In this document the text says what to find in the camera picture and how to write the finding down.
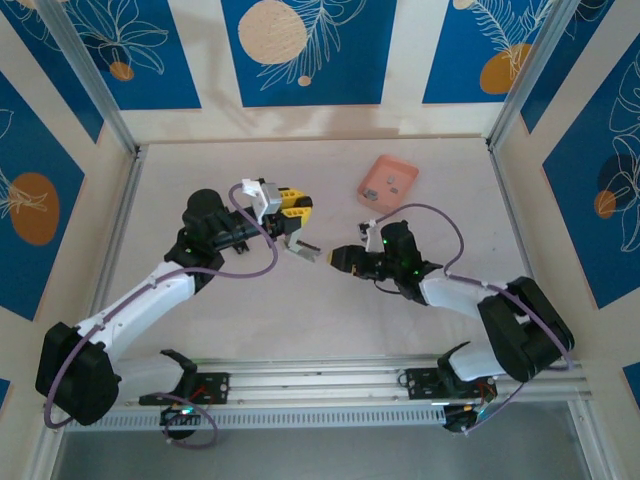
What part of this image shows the blue floral wall panel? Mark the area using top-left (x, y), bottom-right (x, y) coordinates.
top-left (221, 0), bottom-right (399, 108)
top-left (422, 0), bottom-right (566, 105)
top-left (62, 0), bottom-right (202, 111)
top-left (0, 0), bottom-right (105, 145)
top-left (542, 47), bottom-right (640, 310)
top-left (0, 72), bottom-right (86, 322)
top-left (519, 0), bottom-right (640, 135)

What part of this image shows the aluminium side rail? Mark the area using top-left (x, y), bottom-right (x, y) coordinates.
top-left (487, 142), bottom-right (539, 286)
top-left (92, 144), bottom-right (150, 321)

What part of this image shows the grey slotted cable duct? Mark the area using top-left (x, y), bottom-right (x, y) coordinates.
top-left (62, 405), bottom-right (449, 432)

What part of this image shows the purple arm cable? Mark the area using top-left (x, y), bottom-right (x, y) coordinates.
top-left (43, 183), bottom-right (280, 449)
top-left (369, 202), bottom-right (576, 437)

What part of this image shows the black controller board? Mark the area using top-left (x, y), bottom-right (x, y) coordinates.
top-left (158, 403), bottom-right (202, 432)
top-left (441, 401), bottom-right (496, 435)

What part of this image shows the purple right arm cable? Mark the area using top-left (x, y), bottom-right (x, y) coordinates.
top-left (369, 202), bottom-right (576, 437)

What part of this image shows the silver grey stapler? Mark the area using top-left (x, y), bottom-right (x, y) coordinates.
top-left (283, 228), bottom-right (322, 265)

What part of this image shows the aluminium frame post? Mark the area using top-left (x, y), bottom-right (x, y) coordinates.
top-left (485, 0), bottom-right (587, 150)
top-left (34, 0), bottom-right (142, 157)

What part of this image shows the wide aluminium base rail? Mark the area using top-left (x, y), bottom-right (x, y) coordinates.
top-left (42, 353), bottom-right (587, 412)

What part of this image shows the pink plastic tray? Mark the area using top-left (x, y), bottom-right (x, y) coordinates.
top-left (356, 154), bottom-right (420, 216)

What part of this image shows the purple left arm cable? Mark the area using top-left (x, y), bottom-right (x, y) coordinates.
top-left (43, 183), bottom-right (280, 449)

